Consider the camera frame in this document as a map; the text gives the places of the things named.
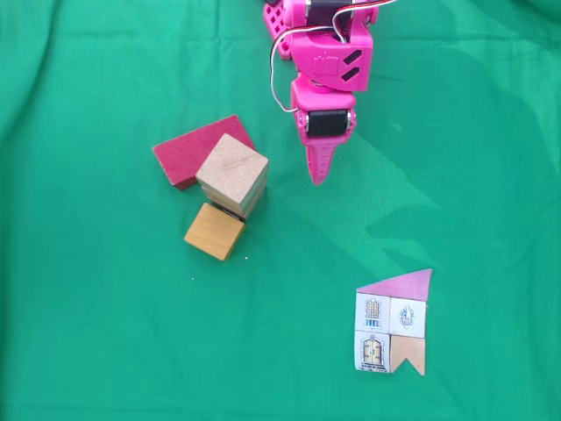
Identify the wooden cube oval window print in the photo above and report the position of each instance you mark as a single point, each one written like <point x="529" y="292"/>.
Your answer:
<point x="230" y="166"/>

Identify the red wooden wedge block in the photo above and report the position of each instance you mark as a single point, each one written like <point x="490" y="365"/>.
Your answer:
<point x="188" y="151"/>

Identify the paper house picture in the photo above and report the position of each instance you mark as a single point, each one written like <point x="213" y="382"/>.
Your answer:
<point x="390" y="320"/>

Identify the wooden cube balcony window print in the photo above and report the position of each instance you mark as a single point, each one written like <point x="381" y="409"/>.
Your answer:
<point x="259" y="189"/>

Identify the wooden cube door print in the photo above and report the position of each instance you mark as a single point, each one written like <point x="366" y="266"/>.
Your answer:
<point x="254" y="208"/>

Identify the yellow notched wooden block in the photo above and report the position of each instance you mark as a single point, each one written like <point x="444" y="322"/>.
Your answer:
<point x="215" y="232"/>

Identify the green cloth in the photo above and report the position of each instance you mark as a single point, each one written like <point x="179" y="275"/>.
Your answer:
<point x="87" y="307"/>

